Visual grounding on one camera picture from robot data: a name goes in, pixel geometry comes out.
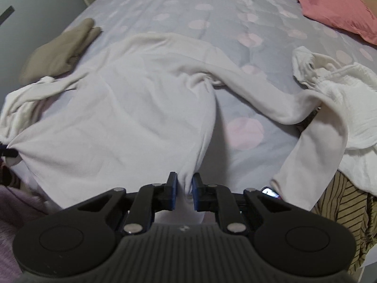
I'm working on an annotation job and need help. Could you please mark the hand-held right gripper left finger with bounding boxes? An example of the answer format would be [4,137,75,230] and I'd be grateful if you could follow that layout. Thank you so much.
[75,171,180,236]

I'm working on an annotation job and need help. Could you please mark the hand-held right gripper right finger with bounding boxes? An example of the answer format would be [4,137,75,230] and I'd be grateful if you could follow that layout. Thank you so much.
[191,173,299,237]

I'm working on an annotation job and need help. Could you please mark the cream long-sleeved garment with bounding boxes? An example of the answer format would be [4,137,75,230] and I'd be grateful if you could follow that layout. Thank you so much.
[0,32,348,227]

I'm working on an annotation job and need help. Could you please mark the smartphone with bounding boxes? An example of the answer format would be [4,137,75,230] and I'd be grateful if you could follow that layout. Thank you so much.
[261,186,280,199]

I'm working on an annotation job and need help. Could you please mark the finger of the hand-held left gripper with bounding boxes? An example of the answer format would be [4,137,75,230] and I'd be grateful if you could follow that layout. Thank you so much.
[0,144,17,158]

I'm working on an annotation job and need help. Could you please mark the pink pillow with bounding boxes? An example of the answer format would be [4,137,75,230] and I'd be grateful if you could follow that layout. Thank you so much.
[280,0,377,45]

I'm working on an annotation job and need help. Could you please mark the beige garment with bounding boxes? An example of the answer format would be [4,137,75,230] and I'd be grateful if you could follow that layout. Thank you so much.
[19,18,103,84]

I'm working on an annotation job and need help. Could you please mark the brown striped garment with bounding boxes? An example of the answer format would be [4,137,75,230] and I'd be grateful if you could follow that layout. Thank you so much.
[312,169,377,272]

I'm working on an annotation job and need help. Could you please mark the person's purple fuzzy garment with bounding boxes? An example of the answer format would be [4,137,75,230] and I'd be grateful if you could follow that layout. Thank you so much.
[0,183,49,280]

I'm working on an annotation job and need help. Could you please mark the white crinkled garment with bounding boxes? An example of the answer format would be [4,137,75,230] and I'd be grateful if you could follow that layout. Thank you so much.
[291,46,377,196]

